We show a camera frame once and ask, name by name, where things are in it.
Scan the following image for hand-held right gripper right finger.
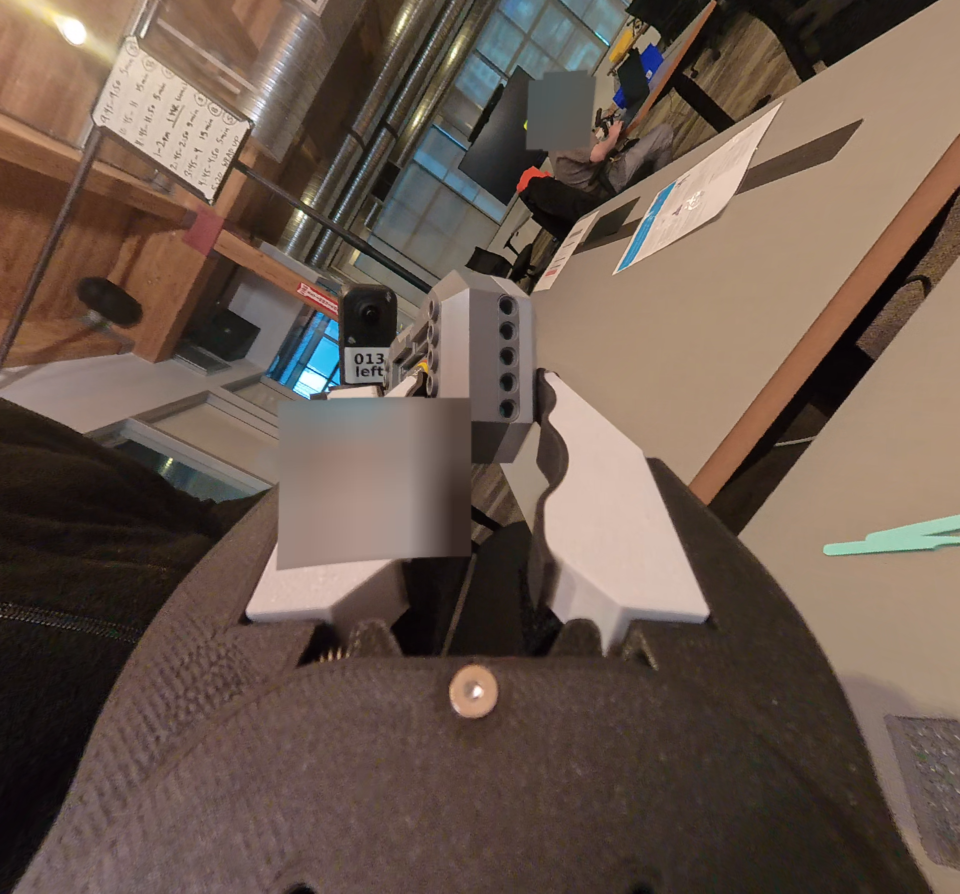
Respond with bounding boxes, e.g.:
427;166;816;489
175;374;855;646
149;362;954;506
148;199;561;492
525;373;709;628

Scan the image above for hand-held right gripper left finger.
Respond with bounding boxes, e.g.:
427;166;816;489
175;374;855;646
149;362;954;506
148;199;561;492
245;554;409;628

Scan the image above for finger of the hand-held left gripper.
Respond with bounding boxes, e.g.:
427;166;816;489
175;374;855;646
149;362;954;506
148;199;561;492
393;319;439;400

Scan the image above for grey toy battery box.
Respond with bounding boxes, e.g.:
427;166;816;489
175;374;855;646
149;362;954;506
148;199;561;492
425;272;537;463

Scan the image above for grey studded battery box cover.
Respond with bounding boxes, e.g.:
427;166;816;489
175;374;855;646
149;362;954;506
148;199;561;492
882;715;960;868

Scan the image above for white paper sheet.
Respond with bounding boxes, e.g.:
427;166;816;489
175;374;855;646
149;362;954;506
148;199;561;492
536;209;601;292

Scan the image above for black monitor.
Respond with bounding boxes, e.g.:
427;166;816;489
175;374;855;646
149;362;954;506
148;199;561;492
458;67;538;193

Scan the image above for person's dark clothing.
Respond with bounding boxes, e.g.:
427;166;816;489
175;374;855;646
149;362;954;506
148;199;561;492
0;400;279;894

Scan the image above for teal tweezers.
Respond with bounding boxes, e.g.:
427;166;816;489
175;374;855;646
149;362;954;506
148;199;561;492
822;515;960;559

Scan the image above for white sign board on stand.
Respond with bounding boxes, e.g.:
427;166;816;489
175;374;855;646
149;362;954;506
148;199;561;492
87;34;253;205

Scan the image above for printed paper sheet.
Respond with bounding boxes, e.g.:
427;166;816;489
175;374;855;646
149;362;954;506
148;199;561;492
612;100;784;273

